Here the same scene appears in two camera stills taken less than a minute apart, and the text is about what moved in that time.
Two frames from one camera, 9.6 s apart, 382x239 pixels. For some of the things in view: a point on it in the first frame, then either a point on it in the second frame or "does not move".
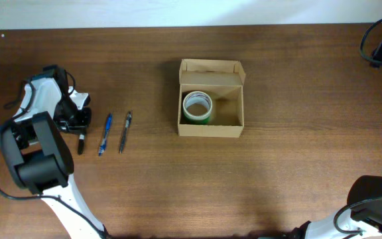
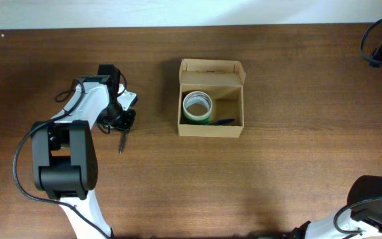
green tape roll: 197,121 does not move
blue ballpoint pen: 107,129 to 221,121
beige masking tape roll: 197,105 does not move
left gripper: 75,125 to 121,123
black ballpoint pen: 128,124 does not move
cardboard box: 223,80 does not move
